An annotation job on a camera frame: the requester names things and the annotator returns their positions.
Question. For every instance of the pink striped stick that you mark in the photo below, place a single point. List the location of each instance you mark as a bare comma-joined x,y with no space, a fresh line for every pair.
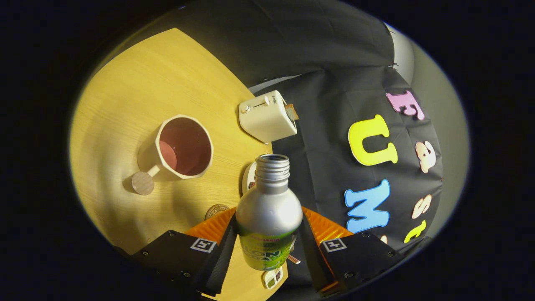
293,259

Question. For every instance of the cream cup with red inside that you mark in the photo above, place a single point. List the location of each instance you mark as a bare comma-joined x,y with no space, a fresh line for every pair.
188,146

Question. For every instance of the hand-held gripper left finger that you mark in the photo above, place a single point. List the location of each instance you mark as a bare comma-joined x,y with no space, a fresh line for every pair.
221,259

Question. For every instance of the cream toaster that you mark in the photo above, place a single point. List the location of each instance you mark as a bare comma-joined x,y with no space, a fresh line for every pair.
265,119

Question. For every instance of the wooden table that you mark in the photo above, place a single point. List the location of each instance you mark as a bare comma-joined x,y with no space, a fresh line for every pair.
125,83

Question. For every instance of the white oval plate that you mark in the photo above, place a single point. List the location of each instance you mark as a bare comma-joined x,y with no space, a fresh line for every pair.
248,177

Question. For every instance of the brown toast slice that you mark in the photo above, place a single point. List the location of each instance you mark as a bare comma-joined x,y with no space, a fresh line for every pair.
291,112

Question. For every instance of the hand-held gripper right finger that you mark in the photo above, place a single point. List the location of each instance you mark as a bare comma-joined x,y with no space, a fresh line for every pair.
313,259

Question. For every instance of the round brown cork coaster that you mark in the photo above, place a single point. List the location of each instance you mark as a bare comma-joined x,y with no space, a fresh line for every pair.
215,211

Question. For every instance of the silver bottle with green label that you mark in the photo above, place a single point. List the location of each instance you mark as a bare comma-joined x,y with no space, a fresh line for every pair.
269,213

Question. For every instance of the white divided dish of grains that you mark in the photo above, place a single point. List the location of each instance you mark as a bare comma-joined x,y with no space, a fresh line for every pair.
271,279

